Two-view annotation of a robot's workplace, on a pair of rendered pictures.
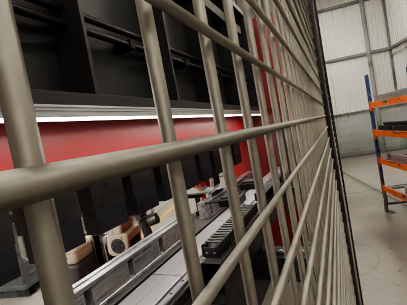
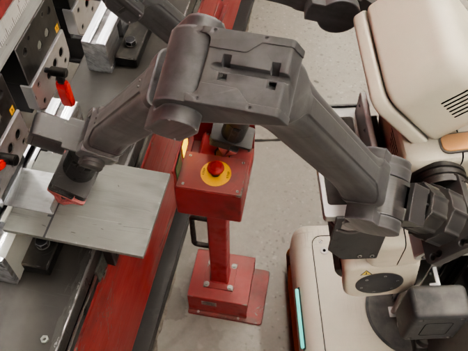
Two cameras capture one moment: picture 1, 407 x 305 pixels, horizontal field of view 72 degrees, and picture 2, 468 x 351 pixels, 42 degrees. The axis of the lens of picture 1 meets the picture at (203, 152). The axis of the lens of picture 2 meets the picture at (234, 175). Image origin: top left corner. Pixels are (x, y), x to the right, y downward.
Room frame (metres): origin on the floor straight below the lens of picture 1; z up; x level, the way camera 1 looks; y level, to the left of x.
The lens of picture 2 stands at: (2.58, 0.20, 1.96)
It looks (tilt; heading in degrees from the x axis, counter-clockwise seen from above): 56 degrees down; 166
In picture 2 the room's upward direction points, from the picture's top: straight up
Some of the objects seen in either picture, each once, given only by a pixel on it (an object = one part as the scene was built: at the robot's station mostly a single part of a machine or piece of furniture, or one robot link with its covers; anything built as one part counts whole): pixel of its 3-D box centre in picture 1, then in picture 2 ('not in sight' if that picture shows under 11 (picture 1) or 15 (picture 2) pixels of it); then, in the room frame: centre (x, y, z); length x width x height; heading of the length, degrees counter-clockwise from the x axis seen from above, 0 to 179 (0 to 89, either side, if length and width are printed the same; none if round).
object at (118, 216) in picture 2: (197, 190); (89, 201); (1.93, 0.09, 1.00); 0.26 x 0.18 x 0.01; 64
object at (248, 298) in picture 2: not in sight; (229, 285); (1.75, 0.40, 0.06); 0.25 x 0.20 x 0.12; 66
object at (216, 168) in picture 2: not in sight; (215, 170); (1.78, 0.36, 0.79); 0.04 x 0.04 x 0.04
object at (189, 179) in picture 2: not in sight; (216, 164); (1.74, 0.37, 0.75); 0.20 x 0.16 x 0.18; 156
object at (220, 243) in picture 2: not in sight; (219, 235); (1.74, 0.37, 0.39); 0.05 x 0.05 x 0.54; 66
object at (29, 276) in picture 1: (26, 252); not in sight; (3.38, 2.33, 0.36); 0.80 x 0.60 x 0.72; 168
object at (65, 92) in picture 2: not in sight; (60, 86); (1.76, 0.08, 1.12); 0.04 x 0.02 x 0.10; 64
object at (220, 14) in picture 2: not in sight; (220, 12); (1.02, 0.55, 0.59); 0.15 x 0.02 x 0.07; 154
